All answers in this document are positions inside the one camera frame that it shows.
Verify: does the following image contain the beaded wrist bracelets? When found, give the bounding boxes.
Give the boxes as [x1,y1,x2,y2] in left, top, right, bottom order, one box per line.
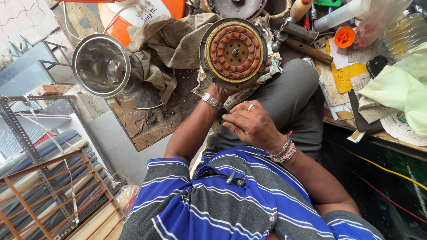
[267,131,297,164]

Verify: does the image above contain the silver pen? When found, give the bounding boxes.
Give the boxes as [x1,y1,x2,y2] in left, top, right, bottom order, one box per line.
[226,168,246,188]

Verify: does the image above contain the black phone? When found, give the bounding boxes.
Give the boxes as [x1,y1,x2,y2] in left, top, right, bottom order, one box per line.
[366,55,389,79]

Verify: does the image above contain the grey metal stand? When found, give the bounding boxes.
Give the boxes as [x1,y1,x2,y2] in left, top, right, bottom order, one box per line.
[0,40,75,97]

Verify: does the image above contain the clear plastic bottle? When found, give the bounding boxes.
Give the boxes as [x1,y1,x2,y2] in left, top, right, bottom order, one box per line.
[379,13,427,60]

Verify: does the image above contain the black leather piece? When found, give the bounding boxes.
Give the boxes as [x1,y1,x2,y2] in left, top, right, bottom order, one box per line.
[348,90,384,133]

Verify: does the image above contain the yellow cable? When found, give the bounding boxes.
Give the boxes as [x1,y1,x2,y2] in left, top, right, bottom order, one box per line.
[323,138,427,191]

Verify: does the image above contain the light green cloth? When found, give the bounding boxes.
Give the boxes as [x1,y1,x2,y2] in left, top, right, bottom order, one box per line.
[359,42,427,136]

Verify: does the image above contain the orange metal frame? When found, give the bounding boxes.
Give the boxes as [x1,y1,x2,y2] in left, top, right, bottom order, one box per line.
[0,149,125,240]

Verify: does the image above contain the round motor stator copper winding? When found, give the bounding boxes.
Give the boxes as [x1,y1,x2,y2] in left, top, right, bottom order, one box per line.
[199,18,268,90]

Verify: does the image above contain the pile of loose papers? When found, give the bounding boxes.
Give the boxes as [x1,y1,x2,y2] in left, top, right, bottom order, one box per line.
[302,37,397,124]

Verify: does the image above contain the slotted metal rack with rolls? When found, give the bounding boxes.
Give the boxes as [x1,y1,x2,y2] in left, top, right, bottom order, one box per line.
[0,95,122,240]

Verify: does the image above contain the person's right hand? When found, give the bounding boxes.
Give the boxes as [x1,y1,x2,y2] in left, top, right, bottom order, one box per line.
[222,100,288,155]

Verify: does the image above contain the hammer with wooden handle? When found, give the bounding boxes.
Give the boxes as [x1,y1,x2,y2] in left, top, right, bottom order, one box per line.
[272,17,334,65]

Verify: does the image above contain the screwdriver with cream handle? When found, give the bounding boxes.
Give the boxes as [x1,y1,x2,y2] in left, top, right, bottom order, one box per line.
[289,0,314,22]

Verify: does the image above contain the white cable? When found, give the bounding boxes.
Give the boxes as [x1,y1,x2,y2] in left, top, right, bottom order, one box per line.
[62,0,141,41]

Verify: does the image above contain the person's left hand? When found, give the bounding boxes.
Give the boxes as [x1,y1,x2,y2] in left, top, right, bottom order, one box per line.
[206,59,273,101]

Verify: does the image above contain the red brick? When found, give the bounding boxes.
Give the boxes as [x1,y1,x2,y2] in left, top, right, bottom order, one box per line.
[35,84,72,96]

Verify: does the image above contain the red cable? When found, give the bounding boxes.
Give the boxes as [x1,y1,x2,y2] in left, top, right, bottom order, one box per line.
[344,165,427,224]

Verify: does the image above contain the stainless steel mixer jar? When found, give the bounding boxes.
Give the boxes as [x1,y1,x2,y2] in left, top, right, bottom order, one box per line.
[72,33,142,99]

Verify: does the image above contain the silver metal wristwatch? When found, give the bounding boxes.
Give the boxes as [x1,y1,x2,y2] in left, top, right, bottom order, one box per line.
[201,92,224,111]

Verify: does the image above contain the beige crumpled cloth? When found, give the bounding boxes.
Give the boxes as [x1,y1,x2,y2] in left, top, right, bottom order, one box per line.
[125,13,222,104]

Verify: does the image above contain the stack of white paper discs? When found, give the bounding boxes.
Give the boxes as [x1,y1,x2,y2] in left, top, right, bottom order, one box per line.
[380,112,427,146]

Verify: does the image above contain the round grey metal motor cover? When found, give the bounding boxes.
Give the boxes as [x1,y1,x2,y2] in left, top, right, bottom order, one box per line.
[204,0,268,20]

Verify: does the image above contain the white plastic tube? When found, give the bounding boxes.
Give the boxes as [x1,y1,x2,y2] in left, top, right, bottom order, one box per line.
[314,0,371,33]

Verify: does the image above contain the blue grey striped shirt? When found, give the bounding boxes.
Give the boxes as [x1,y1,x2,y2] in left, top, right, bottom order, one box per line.
[120,146,386,240]

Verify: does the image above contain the orange white appliance housing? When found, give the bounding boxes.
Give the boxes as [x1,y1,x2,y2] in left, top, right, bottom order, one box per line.
[98,0,185,47]

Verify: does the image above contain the grey trousers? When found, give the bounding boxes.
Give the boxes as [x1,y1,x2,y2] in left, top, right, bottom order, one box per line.
[207,59,326,160]

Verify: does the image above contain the yellow paper sheet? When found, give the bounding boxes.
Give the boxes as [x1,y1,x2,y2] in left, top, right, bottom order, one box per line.
[325,40,368,94]

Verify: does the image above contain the orange plastic cap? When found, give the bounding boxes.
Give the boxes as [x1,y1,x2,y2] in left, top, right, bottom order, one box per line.
[334,26,356,48]

